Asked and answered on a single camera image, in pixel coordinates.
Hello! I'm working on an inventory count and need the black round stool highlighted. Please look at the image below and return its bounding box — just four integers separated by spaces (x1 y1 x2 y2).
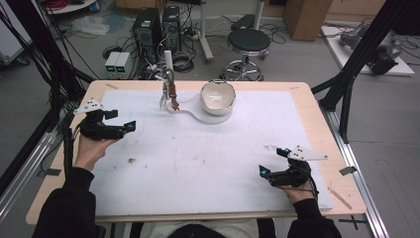
220 28 271 82

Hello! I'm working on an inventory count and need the aluminium rail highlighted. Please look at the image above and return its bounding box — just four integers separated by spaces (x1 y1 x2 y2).
319 107 390 238
0 130 62 221

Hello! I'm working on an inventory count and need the large black computer tower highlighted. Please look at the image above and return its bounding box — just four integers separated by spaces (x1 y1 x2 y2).
132 8 163 65

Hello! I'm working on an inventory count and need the coil of black cables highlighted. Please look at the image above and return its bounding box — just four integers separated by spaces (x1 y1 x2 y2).
171 53 196 73

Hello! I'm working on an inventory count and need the white stand leg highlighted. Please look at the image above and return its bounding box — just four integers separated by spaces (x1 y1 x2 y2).
197 0 215 64

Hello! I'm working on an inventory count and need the black metal frame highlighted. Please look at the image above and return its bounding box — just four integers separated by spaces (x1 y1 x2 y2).
310 0 420 144
0 0 97 196

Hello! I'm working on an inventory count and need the brown cardboard box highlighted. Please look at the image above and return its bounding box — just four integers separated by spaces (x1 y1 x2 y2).
282 0 334 43

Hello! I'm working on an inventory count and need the black gripper strap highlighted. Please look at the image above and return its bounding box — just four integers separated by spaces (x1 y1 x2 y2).
62 125 75 177

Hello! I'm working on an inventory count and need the thin wooden stick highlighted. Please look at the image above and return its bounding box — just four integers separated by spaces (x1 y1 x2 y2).
327 186 354 211

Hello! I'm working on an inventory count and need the person's right hand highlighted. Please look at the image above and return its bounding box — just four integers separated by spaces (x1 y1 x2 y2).
279 183 317 204

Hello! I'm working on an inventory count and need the white key stand with pole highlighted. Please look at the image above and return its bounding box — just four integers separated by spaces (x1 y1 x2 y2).
163 50 234 126

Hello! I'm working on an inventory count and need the person's left hand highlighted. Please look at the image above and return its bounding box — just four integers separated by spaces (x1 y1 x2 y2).
72 133 120 173

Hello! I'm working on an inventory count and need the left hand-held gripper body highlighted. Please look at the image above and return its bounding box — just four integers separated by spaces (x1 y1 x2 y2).
72 97 129 141

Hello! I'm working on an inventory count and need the clear plastic bag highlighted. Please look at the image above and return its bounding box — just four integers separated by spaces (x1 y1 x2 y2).
70 15 111 37

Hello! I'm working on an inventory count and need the slim black computer tower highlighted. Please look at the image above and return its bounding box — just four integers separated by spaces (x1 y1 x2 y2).
161 5 182 54

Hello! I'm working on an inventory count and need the wooden table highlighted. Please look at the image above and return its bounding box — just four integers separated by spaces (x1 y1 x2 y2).
25 79 368 226

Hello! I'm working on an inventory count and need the black tape piece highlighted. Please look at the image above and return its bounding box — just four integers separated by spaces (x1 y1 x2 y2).
339 166 359 177
36 168 62 178

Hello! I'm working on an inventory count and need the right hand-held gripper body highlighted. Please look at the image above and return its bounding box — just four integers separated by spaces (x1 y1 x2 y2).
267 144 329 188

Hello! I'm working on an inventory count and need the white floor board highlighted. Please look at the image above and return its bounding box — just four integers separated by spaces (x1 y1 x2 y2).
320 25 415 77

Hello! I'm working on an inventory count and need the grey robot device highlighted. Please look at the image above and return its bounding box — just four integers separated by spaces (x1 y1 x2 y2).
339 23 403 76

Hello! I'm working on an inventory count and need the white power supply box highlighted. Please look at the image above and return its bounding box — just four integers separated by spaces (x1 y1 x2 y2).
104 52 122 79
114 52 132 79

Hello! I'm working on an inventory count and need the grey cabinet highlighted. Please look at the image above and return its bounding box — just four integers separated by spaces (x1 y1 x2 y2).
0 6 33 65

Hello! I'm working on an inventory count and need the white round table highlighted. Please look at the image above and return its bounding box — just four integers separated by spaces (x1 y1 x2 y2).
43 0 98 15

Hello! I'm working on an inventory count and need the white table mat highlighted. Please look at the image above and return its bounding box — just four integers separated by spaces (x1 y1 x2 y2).
88 88 334 218

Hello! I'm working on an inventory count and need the white ceramic bowl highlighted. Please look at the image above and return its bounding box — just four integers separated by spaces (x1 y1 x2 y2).
200 79 237 117

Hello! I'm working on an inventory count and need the person's torso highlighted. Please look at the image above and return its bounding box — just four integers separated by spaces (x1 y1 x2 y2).
138 218 261 238

